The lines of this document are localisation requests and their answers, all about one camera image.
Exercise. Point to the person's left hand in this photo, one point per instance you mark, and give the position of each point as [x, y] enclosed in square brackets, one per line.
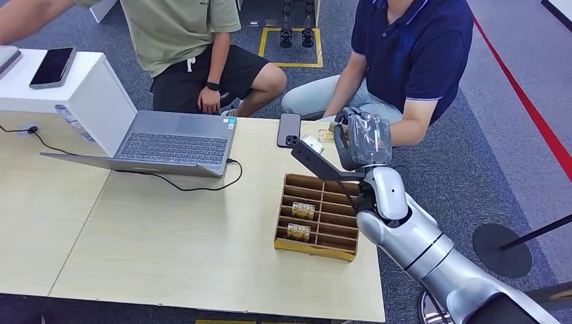
[208, 100]

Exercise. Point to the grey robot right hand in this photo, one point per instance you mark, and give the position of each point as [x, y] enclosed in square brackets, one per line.
[364, 143]

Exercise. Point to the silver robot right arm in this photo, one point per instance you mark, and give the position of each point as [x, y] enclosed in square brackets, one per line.
[424, 241]

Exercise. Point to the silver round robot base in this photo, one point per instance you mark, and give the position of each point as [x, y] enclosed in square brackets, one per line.
[431, 311]

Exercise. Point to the person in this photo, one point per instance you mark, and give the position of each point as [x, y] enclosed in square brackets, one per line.
[420, 49]
[178, 31]

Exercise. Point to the wooden card holder box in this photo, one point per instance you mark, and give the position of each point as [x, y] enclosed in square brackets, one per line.
[313, 249]

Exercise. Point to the black wrist band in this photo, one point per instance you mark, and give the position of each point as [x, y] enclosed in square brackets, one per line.
[212, 86]

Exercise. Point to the grey open laptop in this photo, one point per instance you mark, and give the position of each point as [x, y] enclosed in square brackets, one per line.
[174, 147]

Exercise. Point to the black robot leg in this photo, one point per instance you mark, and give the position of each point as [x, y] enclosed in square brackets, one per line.
[308, 38]
[286, 38]

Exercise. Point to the white box cabinet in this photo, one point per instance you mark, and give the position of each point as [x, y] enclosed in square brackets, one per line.
[100, 112]

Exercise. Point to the white furniture panel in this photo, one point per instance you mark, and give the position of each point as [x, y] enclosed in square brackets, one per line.
[103, 9]

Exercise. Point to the black round stanchion base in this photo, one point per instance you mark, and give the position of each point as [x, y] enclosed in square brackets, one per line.
[500, 255]

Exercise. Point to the black stanchion pole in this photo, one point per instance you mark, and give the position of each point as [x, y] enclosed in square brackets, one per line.
[536, 232]
[549, 293]

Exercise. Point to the grey closed laptop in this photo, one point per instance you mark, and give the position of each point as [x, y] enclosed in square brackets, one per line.
[6, 58]

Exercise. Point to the white table with black edge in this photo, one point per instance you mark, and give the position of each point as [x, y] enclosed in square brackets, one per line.
[561, 9]

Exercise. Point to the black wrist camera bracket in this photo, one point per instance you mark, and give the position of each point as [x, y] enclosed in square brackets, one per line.
[313, 161]

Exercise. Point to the dark smartphone with camera lenses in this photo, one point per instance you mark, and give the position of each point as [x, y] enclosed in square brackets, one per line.
[289, 127]

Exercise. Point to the black smartphone with grey frame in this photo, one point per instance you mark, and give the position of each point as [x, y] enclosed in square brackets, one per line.
[52, 67]

